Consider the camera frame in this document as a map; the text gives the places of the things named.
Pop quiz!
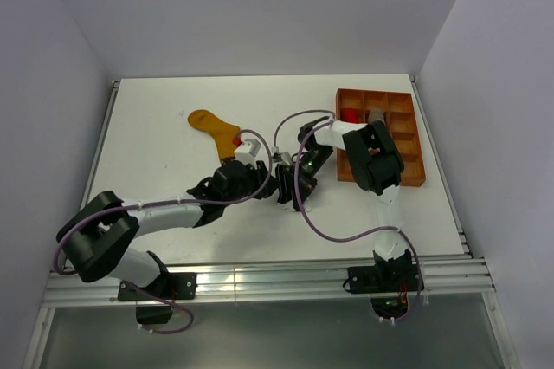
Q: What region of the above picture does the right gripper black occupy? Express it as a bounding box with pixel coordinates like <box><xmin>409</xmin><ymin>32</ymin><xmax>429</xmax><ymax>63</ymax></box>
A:
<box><xmin>284</xmin><ymin>145</ymin><xmax>334</xmax><ymax>210</ymax></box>

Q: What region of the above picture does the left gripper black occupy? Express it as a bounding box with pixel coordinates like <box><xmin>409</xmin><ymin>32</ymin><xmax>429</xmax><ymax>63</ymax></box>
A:
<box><xmin>222</xmin><ymin>159</ymin><xmax>280</xmax><ymax>207</ymax></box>

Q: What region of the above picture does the black white striped sock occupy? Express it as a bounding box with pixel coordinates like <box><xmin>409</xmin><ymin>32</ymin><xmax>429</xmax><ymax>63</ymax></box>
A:
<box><xmin>274</xmin><ymin>165</ymin><xmax>318</xmax><ymax>211</ymax></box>

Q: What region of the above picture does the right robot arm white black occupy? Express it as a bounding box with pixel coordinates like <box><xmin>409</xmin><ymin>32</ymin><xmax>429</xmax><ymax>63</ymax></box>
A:
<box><xmin>293</xmin><ymin>117</ymin><xmax>422</xmax><ymax>291</ymax></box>

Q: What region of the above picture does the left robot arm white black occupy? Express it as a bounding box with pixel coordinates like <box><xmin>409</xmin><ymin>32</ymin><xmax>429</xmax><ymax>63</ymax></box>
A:
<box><xmin>56</xmin><ymin>159</ymin><xmax>278</xmax><ymax>299</ymax></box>

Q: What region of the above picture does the mustard yellow sock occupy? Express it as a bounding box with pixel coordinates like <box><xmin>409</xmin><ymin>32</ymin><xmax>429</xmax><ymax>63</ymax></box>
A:
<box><xmin>187</xmin><ymin>109</ymin><xmax>242</xmax><ymax>164</ymax></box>

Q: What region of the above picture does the red rolled sock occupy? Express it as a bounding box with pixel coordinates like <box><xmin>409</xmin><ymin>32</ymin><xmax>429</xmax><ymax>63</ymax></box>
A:
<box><xmin>340</xmin><ymin>107</ymin><xmax>360</xmax><ymax>124</ymax></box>

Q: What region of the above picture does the brown grey rolled sock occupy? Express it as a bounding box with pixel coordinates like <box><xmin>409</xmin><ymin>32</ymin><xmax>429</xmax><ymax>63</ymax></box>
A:
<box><xmin>367</xmin><ymin>107</ymin><xmax>386</xmax><ymax>124</ymax></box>

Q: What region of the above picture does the orange compartment tray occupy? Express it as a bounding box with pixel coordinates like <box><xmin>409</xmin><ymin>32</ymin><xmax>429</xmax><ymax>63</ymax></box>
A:
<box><xmin>335</xmin><ymin>88</ymin><xmax>426</xmax><ymax>187</ymax></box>

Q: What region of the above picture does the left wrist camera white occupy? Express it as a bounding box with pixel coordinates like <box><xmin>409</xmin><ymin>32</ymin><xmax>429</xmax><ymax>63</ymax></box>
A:
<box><xmin>234</xmin><ymin>139</ymin><xmax>261</xmax><ymax>165</ymax></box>

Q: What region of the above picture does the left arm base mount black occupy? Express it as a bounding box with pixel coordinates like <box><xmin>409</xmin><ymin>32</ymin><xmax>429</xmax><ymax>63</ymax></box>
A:
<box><xmin>117</xmin><ymin>272</ymin><xmax>197</xmax><ymax>334</ymax></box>

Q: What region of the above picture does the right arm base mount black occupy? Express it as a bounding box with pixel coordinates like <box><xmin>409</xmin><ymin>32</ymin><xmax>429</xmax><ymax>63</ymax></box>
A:
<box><xmin>342</xmin><ymin>265</ymin><xmax>424</xmax><ymax>320</ymax></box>

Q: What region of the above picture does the aluminium front rail frame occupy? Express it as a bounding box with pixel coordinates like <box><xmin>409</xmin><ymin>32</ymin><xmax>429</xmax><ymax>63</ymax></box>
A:
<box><xmin>23</xmin><ymin>256</ymin><xmax>520</xmax><ymax>368</ymax></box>

